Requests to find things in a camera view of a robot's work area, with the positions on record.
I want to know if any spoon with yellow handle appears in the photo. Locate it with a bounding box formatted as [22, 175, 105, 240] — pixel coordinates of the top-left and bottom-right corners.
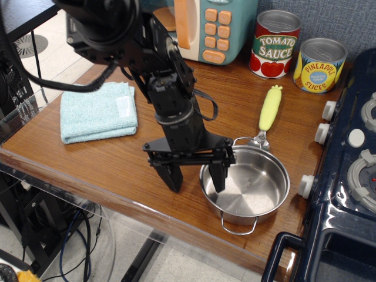
[247, 85, 283, 151]

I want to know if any toy microwave teal cream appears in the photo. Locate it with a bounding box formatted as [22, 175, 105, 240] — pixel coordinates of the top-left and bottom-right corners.
[143, 0, 258, 65]

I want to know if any stainless steel pot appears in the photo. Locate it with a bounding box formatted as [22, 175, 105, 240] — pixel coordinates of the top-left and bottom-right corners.
[200, 137, 290, 236]

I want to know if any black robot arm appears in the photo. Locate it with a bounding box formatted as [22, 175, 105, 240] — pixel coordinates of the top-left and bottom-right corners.
[56, 1, 235, 192]

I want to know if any black side desk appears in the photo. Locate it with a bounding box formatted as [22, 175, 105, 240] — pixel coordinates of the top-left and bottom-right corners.
[1, 0, 61, 50]

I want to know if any black cable on floor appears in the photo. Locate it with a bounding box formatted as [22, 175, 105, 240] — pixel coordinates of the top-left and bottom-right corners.
[42, 205, 103, 282]

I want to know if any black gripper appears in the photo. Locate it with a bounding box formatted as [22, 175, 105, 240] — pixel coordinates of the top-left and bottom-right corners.
[142, 96, 235, 193]

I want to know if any light blue folded towel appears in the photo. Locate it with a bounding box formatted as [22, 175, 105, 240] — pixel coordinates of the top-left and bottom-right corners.
[60, 82, 138, 145]

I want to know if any yellow object at corner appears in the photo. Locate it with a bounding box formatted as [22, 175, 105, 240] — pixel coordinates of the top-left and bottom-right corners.
[16, 270, 41, 282]

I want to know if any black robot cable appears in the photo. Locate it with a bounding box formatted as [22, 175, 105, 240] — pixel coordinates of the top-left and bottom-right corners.
[0, 0, 118, 94]

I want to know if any dark blue toy stove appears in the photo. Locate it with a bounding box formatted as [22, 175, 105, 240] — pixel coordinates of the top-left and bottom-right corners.
[262, 49, 375, 281]

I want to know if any pineapple slices can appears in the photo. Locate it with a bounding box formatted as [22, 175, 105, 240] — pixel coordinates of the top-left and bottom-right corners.
[293, 38, 348, 93]

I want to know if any tomato sauce can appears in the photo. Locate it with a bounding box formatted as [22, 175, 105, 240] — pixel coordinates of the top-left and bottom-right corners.
[249, 9, 302, 79]

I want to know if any blue cable on floor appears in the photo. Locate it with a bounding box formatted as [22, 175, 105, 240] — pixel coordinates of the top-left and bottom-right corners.
[59, 209, 92, 282]

